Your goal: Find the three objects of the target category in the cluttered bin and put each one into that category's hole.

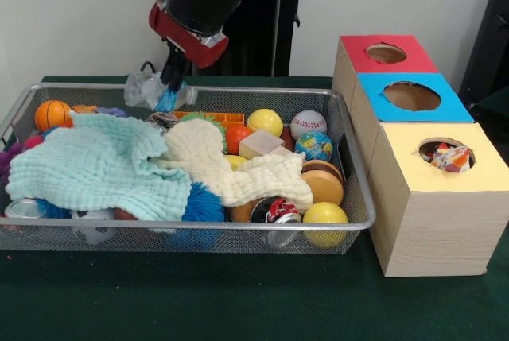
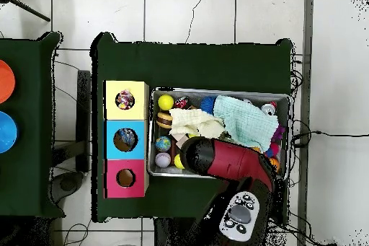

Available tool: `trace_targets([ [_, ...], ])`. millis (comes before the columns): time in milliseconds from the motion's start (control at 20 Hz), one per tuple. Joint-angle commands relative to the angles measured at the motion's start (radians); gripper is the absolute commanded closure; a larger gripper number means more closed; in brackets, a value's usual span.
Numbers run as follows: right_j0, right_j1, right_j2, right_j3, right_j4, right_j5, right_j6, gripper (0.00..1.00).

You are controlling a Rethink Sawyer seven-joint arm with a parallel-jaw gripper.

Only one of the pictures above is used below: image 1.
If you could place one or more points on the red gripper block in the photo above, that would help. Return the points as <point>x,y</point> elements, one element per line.
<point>187,41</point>

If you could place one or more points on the mint waffle cloth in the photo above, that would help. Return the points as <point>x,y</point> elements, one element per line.
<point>79,166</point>

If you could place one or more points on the cream waffle cloth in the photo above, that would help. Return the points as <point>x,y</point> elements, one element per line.
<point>258,182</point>

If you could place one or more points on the crushed silver can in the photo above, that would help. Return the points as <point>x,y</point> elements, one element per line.
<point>278,214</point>

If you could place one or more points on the small polka dot paper ball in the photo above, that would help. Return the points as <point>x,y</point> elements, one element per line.
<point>451,158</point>

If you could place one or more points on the wooden box three round holes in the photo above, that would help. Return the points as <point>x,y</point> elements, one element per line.
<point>437,229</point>

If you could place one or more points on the orange rubber toy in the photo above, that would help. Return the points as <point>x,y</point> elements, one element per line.
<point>222,118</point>

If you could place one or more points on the plain wooden block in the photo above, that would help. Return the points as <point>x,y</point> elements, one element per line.
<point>260,144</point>

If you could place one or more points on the orange toy basketball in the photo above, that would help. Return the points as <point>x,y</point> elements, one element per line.
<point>53,115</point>

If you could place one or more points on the white toy baseball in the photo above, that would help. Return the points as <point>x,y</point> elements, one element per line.
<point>309,124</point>

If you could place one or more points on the small globe ball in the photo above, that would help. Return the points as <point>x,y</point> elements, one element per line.
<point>314,146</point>

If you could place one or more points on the brown toy burger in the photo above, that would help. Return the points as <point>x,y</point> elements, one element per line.
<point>322,184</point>

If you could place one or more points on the yellow ball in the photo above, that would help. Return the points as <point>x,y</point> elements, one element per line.
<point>325,223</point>

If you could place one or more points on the dark green table cloth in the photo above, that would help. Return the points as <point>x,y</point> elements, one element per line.
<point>199,297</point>

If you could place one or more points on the black upright panel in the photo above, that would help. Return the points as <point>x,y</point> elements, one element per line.
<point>493,19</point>

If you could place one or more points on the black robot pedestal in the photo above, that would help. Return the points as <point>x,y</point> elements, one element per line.
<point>278,31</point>

